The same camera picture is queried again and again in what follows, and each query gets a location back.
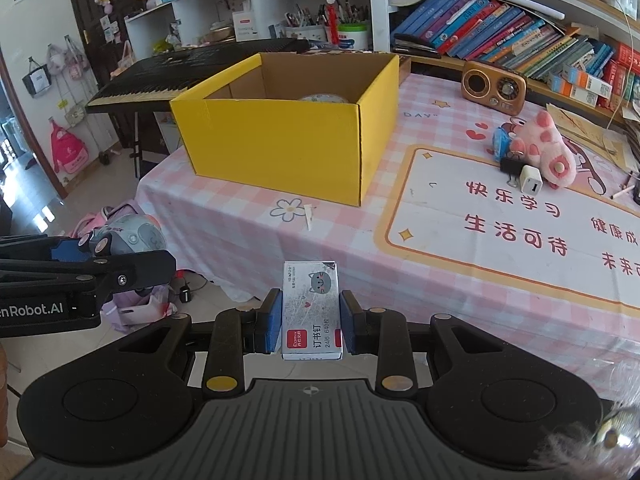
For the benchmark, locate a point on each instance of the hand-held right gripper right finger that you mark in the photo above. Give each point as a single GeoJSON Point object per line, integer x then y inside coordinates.
{"type": "Point", "coordinates": [351, 322]}

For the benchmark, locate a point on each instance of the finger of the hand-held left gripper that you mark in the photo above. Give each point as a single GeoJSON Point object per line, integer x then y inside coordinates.
{"type": "Point", "coordinates": [45, 275]}
{"type": "Point", "coordinates": [67, 249]}

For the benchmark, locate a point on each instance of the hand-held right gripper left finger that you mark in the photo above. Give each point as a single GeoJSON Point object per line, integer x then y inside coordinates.
{"type": "Point", "coordinates": [272, 320]}

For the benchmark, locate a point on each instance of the white staple box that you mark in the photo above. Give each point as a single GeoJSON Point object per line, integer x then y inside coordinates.
{"type": "Point", "coordinates": [311, 310]}

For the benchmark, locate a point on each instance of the yellow cardboard box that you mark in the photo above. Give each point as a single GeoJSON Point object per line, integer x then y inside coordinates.
{"type": "Point", "coordinates": [280, 145]}

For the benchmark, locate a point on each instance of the black binder clip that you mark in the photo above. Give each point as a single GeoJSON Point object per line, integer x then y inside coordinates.
{"type": "Point", "coordinates": [511, 166]}

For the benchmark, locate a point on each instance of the white USB charger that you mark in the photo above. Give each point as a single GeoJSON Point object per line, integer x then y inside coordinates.
{"type": "Point", "coordinates": [531, 180]}

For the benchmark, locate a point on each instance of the blue packet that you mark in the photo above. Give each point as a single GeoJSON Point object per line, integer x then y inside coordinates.
{"type": "Point", "coordinates": [502, 145]}

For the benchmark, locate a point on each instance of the pink pig plush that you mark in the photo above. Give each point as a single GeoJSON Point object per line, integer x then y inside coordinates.
{"type": "Point", "coordinates": [545, 152]}

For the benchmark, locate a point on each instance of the pink checked cloth desktop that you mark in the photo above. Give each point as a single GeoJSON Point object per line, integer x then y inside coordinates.
{"type": "Point", "coordinates": [450, 280]}

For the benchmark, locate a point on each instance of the grey-blue round object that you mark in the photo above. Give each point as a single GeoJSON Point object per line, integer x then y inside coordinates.
{"type": "Point", "coordinates": [135, 235]}

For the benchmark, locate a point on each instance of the pink hanging backpack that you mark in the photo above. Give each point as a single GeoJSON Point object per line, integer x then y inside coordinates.
{"type": "Point", "coordinates": [67, 152]}

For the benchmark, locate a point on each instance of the white paper scrap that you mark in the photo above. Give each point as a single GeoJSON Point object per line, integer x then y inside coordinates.
{"type": "Point", "coordinates": [309, 216]}

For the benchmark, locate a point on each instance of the black keyboard stand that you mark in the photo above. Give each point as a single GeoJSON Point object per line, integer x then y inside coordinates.
{"type": "Point", "coordinates": [140, 145]}

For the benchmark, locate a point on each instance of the white tote bag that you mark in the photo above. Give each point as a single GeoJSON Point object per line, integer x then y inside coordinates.
{"type": "Point", "coordinates": [36, 80]}

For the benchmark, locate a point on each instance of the black electronic keyboard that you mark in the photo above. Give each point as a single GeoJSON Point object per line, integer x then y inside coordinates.
{"type": "Point", "coordinates": [190, 67]}

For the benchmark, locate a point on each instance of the dark wooden door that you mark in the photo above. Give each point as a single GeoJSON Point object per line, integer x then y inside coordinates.
{"type": "Point", "coordinates": [110, 15]}

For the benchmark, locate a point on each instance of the grey furry charm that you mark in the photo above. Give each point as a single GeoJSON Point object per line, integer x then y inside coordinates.
{"type": "Point", "coordinates": [585, 445]}

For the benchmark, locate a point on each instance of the white box red label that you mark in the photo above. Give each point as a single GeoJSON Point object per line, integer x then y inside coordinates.
{"type": "Point", "coordinates": [246, 27]}

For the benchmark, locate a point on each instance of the brown retro radio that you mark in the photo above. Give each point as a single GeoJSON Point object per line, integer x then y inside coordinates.
{"type": "Point", "coordinates": [492, 87]}

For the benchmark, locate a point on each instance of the black stapler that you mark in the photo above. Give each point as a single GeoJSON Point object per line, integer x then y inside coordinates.
{"type": "Point", "coordinates": [412, 46]}

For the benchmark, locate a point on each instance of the white green tub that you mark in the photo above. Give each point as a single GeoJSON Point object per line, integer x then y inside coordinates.
{"type": "Point", "coordinates": [354, 37]}

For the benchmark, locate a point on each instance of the pen holder with pens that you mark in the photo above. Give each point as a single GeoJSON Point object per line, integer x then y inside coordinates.
{"type": "Point", "coordinates": [305, 27]}

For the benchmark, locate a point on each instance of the wooden bookshelf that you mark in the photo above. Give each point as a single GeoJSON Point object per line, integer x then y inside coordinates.
{"type": "Point", "coordinates": [500, 67]}

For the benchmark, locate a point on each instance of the red tassel ornament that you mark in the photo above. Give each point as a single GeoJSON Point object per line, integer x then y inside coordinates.
{"type": "Point", "coordinates": [331, 22]}

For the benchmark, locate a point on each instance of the yellow exercise book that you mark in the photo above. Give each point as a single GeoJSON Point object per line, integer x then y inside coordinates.
{"type": "Point", "coordinates": [590, 132]}

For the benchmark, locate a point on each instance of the white shelf unit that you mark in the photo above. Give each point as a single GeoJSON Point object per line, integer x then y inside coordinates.
{"type": "Point", "coordinates": [377, 10]}

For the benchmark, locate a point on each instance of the white orange medicine box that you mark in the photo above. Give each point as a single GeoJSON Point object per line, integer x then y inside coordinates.
{"type": "Point", "coordinates": [592, 82]}
{"type": "Point", "coordinates": [570, 91]}

